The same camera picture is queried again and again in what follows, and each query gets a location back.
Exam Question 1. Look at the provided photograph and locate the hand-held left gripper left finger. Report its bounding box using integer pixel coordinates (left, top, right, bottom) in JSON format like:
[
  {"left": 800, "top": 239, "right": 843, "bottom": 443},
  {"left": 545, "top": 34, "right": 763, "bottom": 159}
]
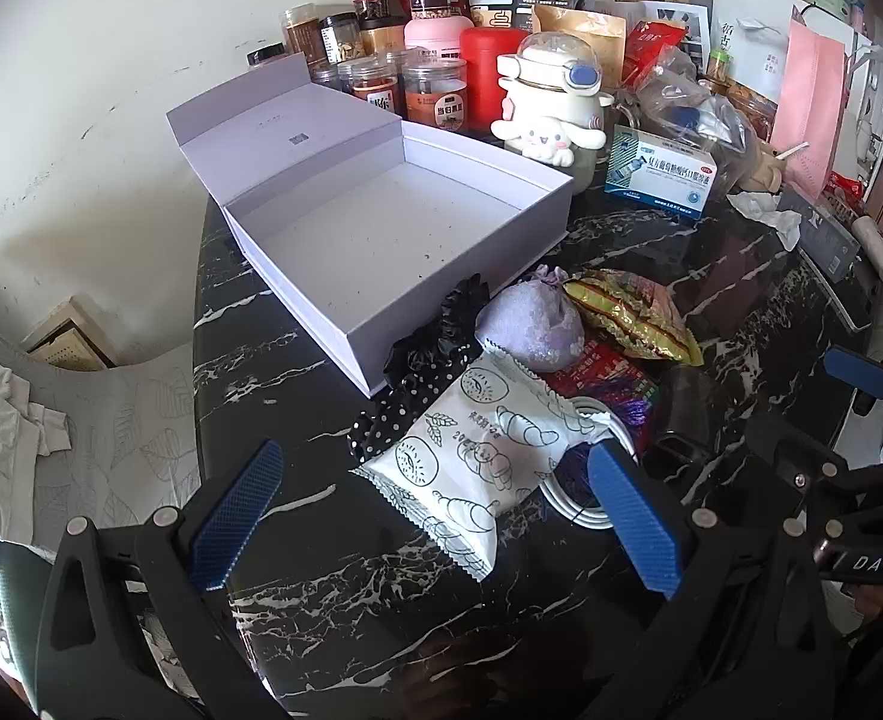
[{"left": 35, "top": 439, "right": 293, "bottom": 720}]

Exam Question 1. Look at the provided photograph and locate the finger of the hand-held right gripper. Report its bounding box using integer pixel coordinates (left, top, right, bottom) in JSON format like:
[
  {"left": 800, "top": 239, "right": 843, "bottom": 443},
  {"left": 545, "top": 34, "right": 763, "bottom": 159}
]
[
  {"left": 745, "top": 416, "right": 883, "bottom": 537},
  {"left": 824, "top": 349, "right": 883, "bottom": 415}
]

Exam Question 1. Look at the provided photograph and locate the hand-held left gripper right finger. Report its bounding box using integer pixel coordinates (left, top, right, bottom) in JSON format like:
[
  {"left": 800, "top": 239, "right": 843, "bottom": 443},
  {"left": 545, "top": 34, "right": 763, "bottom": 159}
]
[{"left": 561, "top": 441, "right": 840, "bottom": 720}]

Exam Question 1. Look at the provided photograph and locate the white charging cable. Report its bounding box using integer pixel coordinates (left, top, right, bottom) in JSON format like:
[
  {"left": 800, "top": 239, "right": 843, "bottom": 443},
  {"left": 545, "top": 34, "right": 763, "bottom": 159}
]
[{"left": 539, "top": 397, "right": 638, "bottom": 533}]

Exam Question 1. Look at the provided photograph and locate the black polka dot scrunchie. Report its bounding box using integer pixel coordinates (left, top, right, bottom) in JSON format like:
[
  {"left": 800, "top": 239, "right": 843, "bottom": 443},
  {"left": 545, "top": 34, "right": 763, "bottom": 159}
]
[{"left": 347, "top": 367, "right": 465, "bottom": 462}]

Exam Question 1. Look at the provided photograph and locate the white cartoon print snack packet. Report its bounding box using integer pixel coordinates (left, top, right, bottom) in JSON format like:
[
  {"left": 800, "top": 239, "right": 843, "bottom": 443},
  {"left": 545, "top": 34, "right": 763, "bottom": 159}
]
[{"left": 352, "top": 352, "right": 611, "bottom": 582}]

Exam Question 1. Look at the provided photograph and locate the gold green snack packet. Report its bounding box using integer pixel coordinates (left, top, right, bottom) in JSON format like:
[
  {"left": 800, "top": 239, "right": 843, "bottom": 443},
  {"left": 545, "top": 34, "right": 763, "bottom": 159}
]
[{"left": 565, "top": 268, "right": 704, "bottom": 367}]

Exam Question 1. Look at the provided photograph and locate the purple tasselled sachet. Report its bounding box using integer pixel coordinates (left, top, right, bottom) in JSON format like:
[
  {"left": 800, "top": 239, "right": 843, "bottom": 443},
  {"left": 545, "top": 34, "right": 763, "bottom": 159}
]
[{"left": 475, "top": 266, "right": 587, "bottom": 374}]

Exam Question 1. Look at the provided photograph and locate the lavender gift box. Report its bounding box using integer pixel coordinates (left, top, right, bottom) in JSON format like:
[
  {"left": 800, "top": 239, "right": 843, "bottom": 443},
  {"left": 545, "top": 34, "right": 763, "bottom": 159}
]
[{"left": 166, "top": 52, "right": 576, "bottom": 398}]

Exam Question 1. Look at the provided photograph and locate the white plastic wrap roll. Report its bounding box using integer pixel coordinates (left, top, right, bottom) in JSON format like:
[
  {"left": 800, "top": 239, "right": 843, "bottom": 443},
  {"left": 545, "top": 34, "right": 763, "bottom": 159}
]
[{"left": 850, "top": 214, "right": 883, "bottom": 282}]

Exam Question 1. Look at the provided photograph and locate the dark grey flat box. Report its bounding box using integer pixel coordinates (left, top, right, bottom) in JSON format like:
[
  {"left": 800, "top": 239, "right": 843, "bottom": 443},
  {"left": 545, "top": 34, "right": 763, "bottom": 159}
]
[{"left": 775, "top": 187, "right": 873, "bottom": 278}]

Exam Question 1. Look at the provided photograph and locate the leaf patterned chair cover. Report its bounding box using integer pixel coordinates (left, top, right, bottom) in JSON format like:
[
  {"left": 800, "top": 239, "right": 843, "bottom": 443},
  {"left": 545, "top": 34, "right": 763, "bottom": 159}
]
[{"left": 0, "top": 247, "right": 203, "bottom": 541}]

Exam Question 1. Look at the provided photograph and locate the crumpled white tissue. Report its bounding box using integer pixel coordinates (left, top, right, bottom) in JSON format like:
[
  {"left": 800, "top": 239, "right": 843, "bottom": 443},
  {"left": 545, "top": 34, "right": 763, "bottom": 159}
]
[{"left": 726, "top": 191, "right": 804, "bottom": 252}]

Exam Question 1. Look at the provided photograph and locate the small red packet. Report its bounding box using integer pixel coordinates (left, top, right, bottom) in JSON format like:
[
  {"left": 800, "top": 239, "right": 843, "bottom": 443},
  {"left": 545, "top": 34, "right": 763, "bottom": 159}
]
[{"left": 824, "top": 169, "right": 866, "bottom": 203}]

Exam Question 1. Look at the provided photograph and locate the dark green chair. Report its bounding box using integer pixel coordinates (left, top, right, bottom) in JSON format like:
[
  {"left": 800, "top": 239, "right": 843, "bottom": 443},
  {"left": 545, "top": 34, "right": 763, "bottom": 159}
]
[{"left": 0, "top": 532, "right": 60, "bottom": 698}]

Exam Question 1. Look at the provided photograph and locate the beige perforated box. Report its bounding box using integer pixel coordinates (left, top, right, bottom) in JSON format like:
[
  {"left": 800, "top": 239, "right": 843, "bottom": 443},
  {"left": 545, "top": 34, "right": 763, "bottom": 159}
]
[{"left": 22, "top": 296, "right": 124, "bottom": 372}]

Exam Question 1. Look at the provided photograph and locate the pink paper bag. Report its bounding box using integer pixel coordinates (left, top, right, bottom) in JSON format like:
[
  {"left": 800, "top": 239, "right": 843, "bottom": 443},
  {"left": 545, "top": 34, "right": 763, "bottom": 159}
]
[{"left": 770, "top": 19, "right": 851, "bottom": 196}]

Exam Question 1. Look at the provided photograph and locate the blue white medicine box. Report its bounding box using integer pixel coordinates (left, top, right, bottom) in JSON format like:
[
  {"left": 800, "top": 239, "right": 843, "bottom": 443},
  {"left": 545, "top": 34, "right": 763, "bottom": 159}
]
[{"left": 604, "top": 127, "right": 720, "bottom": 220}]

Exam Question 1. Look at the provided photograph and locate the clear plastic bag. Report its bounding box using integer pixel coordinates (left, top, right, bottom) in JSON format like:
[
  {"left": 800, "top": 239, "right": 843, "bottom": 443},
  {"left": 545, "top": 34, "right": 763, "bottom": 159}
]
[{"left": 632, "top": 45, "right": 761, "bottom": 192}]

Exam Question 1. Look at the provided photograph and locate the white paper bag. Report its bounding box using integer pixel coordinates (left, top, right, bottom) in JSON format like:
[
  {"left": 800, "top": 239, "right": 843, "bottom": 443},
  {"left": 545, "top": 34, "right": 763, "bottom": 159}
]
[{"left": 707, "top": 0, "right": 855, "bottom": 102}]

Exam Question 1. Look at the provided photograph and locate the red snack bag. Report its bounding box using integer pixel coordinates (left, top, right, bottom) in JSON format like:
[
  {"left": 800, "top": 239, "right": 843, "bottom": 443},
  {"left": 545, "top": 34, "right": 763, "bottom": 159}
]
[{"left": 621, "top": 19, "right": 689, "bottom": 87}]

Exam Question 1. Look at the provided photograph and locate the white cartoon dog cup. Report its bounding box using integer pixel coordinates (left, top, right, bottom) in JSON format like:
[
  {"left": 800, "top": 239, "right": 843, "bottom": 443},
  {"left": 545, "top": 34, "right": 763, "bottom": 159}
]
[{"left": 490, "top": 30, "right": 615, "bottom": 192}]

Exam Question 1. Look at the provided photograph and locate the kraft paper pouch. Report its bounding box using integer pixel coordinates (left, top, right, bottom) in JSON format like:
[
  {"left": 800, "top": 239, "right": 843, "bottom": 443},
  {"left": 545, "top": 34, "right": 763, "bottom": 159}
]
[{"left": 531, "top": 4, "right": 629, "bottom": 87}]

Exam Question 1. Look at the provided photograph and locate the small clear jar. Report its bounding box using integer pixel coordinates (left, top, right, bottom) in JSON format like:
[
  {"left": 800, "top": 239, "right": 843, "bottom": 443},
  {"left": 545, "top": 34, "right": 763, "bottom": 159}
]
[{"left": 308, "top": 60, "right": 356, "bottom": 95}]

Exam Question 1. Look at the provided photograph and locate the clear jar with red contents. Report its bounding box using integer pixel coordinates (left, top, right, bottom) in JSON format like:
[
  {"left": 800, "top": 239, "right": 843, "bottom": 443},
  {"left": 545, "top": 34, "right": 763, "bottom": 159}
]
[{"left": 352, "top": 56, "right": 405, "bottom": 117}]

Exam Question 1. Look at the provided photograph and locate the clear jar with orange label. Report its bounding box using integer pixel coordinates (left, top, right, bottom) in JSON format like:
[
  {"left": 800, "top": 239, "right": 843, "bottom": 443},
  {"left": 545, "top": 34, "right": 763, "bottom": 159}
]
[{"left": 400, "top": 56, "right": 468, "bottom": 132}]

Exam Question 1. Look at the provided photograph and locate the red canister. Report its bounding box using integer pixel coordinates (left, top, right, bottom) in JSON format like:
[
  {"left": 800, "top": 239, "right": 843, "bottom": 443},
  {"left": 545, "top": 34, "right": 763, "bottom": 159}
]
[{"left": 458, "top": 26, "right": 533, "bottom": 134}]

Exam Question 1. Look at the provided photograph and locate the jar of brown powder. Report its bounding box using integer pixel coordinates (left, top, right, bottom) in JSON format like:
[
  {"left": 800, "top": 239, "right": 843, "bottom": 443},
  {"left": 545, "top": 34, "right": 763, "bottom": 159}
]
[{"left": 284, "top": 6, "right": 326, "bottom": 68}]

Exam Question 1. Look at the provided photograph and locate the jar of nuts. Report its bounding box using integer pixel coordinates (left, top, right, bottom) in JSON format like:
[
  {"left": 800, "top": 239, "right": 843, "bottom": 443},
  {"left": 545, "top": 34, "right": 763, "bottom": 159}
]
[{"left": 317, "top": 13, "right": 364, "bottom": 65}]

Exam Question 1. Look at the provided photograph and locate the pink canister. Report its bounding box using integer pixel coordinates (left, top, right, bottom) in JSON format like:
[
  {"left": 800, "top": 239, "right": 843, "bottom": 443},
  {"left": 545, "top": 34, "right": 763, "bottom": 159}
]
[{"left": 404, "top": 15, "right": 473, "bottom": 65}]

